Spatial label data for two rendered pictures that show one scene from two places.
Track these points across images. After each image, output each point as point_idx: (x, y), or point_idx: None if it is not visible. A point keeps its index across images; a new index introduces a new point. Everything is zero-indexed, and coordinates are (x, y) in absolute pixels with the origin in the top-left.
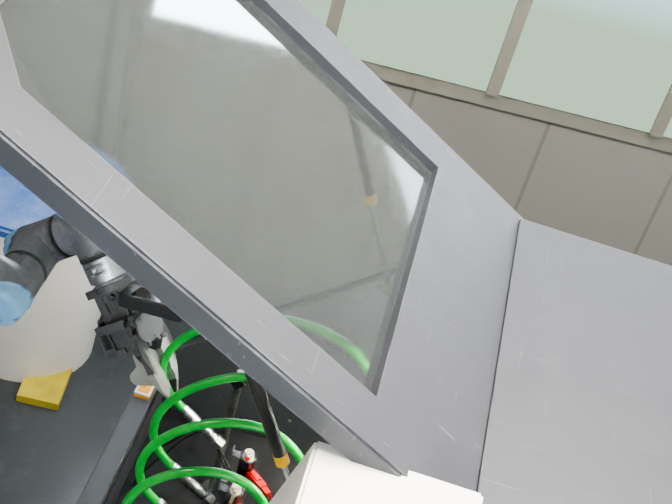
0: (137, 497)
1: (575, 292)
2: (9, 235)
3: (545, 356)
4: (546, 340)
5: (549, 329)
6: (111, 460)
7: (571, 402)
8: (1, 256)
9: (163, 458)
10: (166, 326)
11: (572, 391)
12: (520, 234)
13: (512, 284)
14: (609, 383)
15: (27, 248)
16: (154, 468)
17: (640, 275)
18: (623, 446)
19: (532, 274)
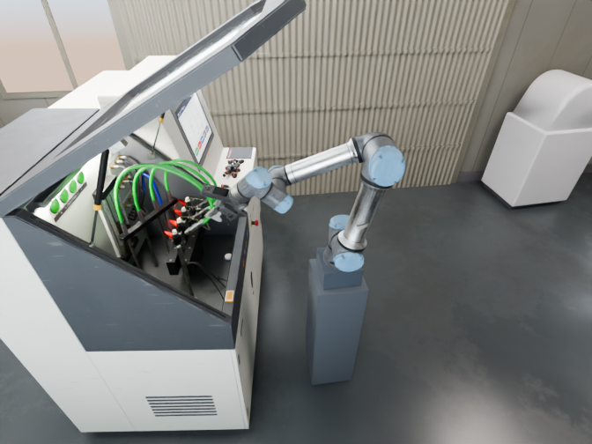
0: (225, 288)
1: None
2: (291, 196)
3: (35, 144)
4: (29, 150)
5: (24, 153)
6: (234, 262)
7: (35, 135)
8: (283, 170)
9: None
10: (213, 211)
11: (32, 137)
12: (0, 191)
13: (30, 166)
14: (8, 143)
15: (276, 179)
16: (220, 302)
17: None
18: (22, 129)
19: (11, 173)
